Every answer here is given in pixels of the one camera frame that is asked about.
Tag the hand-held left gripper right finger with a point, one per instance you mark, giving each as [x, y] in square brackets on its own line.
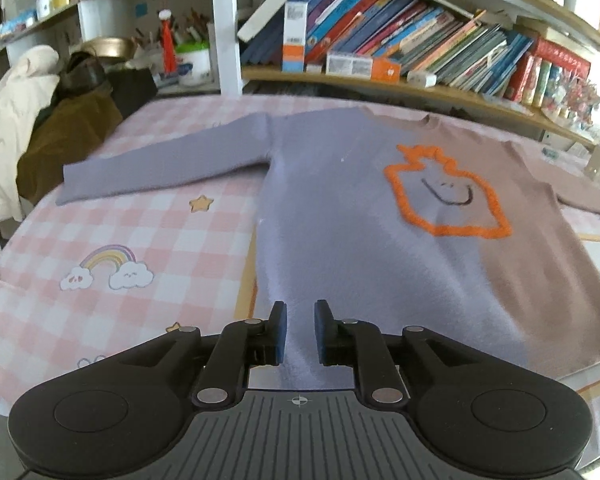
[322, 332]

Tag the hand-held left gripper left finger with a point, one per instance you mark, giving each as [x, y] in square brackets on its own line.
[279, 332]

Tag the purple and brown knit sweater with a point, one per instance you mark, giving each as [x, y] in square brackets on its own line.
[340, 220]

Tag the pink checkered cartoon desk mat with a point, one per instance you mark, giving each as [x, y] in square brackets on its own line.
[130, 220]

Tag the wooden bookshelf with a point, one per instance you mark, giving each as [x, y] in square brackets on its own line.
[260, 73]

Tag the white orange toothpaste box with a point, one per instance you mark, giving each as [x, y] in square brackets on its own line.
[355, 65]
[294, 35]

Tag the white jar with green lid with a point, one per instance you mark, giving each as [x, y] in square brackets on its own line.
[194, 67]

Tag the dark bag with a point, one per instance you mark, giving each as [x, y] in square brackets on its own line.
[132, 92]

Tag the brown cloth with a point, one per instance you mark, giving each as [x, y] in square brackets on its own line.
[65, 145]

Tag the red tassel ornament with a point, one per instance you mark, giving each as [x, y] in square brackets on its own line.
[169, 45]

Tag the row of books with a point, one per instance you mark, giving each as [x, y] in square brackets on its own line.
[405, 30]

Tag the bundle of pens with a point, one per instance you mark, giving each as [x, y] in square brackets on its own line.
[192, 30]

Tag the gold round tin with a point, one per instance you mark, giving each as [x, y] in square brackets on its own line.
[107, 47]

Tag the jar of colourful paper stars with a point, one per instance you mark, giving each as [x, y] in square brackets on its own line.
[570, 100]

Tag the cream white jacket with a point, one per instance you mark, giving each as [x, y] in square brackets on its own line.
[10, 125]

